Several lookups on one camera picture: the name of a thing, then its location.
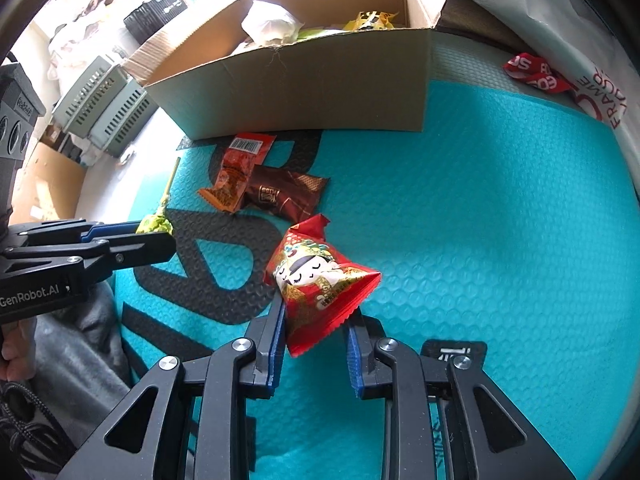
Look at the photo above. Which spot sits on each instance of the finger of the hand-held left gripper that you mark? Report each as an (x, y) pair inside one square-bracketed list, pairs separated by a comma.
[(145, 250), (110, 231)]

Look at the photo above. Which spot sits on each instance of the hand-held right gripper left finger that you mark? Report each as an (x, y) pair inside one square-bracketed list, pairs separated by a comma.
[(275, 355)]

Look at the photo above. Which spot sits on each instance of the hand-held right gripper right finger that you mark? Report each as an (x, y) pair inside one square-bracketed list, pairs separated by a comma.
[(354, 365)]

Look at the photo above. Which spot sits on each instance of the green lollipop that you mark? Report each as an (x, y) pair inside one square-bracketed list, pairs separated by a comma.
[(152, 224)]

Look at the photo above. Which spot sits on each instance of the red cartoon snack packet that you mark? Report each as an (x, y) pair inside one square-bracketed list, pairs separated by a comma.
[(315, 290)]

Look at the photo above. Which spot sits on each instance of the cardboard box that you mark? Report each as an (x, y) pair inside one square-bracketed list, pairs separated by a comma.
[(325, 90)]

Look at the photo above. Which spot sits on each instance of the clear plastic snack bag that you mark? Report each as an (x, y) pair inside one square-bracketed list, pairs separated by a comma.
[(270, 22)]

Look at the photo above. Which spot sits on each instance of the person's left hand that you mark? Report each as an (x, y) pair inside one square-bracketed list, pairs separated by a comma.
[(15, 350)]

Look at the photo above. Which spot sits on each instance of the flat cardboard sheet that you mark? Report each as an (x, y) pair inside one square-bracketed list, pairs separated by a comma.
[(50, 185)]

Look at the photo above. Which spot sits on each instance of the orange barcode snack packet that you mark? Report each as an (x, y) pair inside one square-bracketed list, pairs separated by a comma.
[(235, 175)]

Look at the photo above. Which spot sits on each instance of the brown glossy snack packet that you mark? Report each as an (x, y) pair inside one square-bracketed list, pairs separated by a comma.
[(285, 192)]

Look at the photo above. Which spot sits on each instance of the teal printed mat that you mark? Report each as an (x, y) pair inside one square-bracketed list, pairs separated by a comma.
[(475, 235)]

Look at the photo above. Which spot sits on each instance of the pile of white bags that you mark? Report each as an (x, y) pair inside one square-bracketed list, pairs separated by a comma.
[(80, 40)]

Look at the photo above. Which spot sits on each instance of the yellow snack packet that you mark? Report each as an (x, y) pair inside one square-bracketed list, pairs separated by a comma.
[(370, 20)]

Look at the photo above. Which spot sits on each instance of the red crumpled wrapper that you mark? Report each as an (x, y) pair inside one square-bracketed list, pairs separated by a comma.
[(537, 72)]

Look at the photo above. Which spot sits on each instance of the grey plastic bag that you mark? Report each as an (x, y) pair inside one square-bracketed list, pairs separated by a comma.
[(560, 20)]

